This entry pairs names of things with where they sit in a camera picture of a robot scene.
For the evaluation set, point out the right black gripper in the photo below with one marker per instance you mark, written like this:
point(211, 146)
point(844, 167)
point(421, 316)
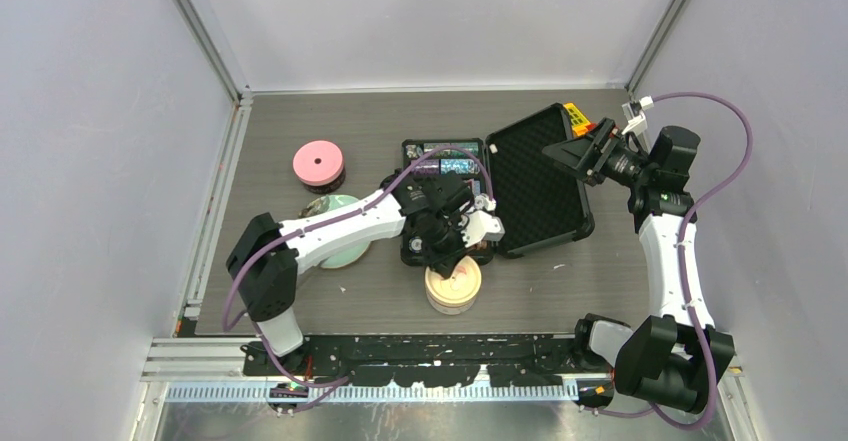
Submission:
point(571, 155)

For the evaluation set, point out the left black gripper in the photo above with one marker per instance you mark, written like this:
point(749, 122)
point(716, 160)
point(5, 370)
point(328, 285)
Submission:
point(445, 263)

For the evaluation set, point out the beige round lid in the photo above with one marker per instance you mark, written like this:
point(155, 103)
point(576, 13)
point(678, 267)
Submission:
point(466, 277)

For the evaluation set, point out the pink round lid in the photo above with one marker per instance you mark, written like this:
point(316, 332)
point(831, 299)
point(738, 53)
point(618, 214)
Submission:
point(318, 163)

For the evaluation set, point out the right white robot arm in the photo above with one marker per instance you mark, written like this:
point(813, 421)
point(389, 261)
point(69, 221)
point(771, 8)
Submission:
point(675, 358)

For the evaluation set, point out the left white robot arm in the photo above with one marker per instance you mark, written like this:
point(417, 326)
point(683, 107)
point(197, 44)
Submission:
point(443, 212)

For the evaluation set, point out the white red steel lunch box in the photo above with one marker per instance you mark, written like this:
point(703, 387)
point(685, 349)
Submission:
point(451, 304)

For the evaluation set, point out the yellow red emergency stop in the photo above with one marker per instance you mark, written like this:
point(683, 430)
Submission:
point(579, 122)

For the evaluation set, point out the black poker chip case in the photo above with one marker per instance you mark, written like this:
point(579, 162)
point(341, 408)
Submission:
point(540, 205)

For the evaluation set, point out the light green plate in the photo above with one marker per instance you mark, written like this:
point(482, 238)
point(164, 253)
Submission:
point(327, 203)

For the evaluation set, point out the steel bowl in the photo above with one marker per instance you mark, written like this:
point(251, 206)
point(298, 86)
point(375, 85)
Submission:
point(327, 188)

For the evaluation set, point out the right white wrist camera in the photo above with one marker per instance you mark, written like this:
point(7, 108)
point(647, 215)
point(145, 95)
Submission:
point(635, 114)

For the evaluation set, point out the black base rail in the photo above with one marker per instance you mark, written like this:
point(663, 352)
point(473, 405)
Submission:
point(510, 360)

